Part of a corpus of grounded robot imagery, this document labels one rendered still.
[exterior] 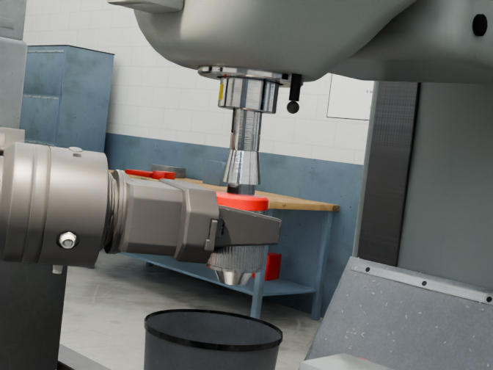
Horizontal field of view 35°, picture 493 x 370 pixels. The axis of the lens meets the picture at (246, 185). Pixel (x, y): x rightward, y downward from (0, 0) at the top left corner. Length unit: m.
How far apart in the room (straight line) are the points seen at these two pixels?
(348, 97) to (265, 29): 5.44
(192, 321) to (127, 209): 2.34
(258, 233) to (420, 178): 0.39
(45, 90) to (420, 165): 7.26
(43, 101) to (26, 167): 7.54
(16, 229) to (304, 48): 0.24
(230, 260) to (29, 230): 0.16
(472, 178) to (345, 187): 4.99
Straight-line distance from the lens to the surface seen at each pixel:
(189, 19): 0.56
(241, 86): 0.61
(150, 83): 7.81
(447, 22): 0.65
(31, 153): 0.57
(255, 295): 5.43
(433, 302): 0.93
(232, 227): 0.60
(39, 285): 0.92
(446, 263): 0.94
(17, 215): 0.56
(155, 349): 2.57
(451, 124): 0.95
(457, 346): 0.90
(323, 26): 0.57
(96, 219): 0.56
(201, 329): 2.91
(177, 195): 0.57
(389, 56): 0.69
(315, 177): 6.10
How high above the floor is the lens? 1.25
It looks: 3 degrees down
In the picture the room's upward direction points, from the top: 7 degrees clockwise
